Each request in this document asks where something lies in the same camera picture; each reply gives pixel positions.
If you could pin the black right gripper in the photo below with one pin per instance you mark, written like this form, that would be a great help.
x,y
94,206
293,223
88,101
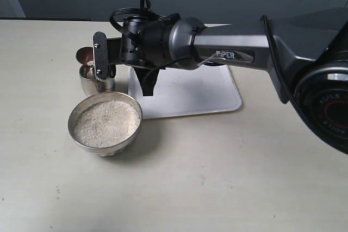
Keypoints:
x,y
129,56

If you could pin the brown wooden spoon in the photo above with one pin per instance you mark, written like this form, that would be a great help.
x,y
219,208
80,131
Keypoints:
x,y
85,56

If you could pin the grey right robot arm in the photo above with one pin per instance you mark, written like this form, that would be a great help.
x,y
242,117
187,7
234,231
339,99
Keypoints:
x,y
305,57

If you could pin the small steel cup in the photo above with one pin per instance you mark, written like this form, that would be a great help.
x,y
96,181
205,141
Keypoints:
x,y
90,85

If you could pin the white rice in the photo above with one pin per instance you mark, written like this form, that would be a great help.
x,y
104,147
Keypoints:
x,y
106,124

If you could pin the steel bowl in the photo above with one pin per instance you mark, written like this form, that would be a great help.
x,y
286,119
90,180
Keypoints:
x,y
104,97

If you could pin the white plastic tray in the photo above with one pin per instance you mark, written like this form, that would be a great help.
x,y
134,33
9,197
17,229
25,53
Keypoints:
x,y
177,93

